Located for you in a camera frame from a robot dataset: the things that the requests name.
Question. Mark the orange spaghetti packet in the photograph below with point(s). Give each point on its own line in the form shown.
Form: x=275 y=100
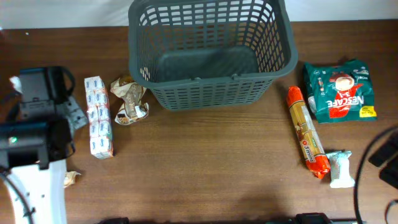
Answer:
x=313 y=152

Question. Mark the grey plastic basket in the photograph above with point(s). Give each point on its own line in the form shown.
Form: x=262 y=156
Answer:
x=201 y=54

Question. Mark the brown white snack wrapper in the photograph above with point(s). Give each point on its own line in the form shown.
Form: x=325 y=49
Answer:
x=133 y=109

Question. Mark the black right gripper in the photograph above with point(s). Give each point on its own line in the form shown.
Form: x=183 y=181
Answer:
x=384 y=155

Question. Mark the green Nescafe coffee bag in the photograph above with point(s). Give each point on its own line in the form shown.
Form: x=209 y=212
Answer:
x=341 y=93

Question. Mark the crumpled beige paper bag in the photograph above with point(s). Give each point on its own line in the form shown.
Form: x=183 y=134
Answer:
x=70 y=178

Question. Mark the white tissue multipack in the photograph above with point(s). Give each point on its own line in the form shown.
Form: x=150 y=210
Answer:
x=98 y=112

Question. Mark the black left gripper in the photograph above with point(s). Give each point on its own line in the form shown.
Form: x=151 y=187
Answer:
x=38 y=106

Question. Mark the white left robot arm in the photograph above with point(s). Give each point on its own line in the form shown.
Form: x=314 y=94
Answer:
x=37 y=196

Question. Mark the small white green packet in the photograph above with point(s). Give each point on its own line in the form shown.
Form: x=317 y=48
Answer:
x=340 y=176

